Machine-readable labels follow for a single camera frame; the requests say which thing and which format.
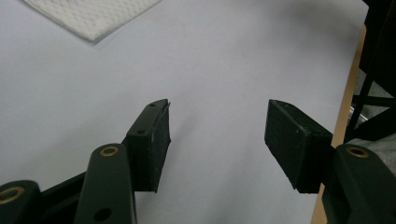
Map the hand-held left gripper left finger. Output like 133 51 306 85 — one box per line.
125 98 172 193

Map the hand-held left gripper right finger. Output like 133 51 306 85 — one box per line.
264 99 334 194

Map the white mesh laundry bag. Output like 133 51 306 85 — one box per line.
22 0 163 42

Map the black metal stand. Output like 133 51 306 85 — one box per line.
345 0 396 144

